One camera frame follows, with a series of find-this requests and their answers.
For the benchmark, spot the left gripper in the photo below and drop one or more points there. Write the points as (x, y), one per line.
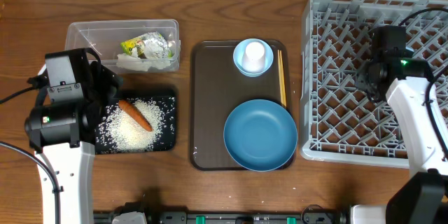
(106, 89)

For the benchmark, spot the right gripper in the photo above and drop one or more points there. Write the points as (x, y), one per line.
(364, 82)

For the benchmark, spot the orange carrot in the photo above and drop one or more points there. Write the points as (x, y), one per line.
(132, 111)

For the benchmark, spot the white tissue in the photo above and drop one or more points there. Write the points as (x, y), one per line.
(137, 64)

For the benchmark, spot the white rice pile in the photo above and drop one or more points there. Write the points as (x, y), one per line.
(134, 129)

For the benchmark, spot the green yellow snack wrapper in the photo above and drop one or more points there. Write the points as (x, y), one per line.
(134, 46)

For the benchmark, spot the large blue plate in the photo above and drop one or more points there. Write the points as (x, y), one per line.
(260, 135)

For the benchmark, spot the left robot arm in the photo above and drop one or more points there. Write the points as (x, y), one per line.
(65, 150)

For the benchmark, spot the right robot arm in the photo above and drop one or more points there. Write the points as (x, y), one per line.
(407, 85)

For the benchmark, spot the grey dishwasher rack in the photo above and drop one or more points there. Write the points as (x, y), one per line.
(338, 123)

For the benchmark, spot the clear plastic bin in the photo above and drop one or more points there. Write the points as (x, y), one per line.
(105, 37)

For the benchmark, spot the black shallow tray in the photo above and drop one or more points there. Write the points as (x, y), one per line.
(168, 140)

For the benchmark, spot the right wooden chopstick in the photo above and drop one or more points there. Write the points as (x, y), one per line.
(283, 77)

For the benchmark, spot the pink cup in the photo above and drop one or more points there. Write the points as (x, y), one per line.
(253, 59)

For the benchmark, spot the brown serving tray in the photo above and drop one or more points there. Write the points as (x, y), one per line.
(217, 87)

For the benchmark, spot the small light blue bowl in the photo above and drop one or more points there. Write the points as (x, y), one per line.
(239, 51)

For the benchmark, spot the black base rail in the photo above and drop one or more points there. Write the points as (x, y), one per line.
(135, 213)

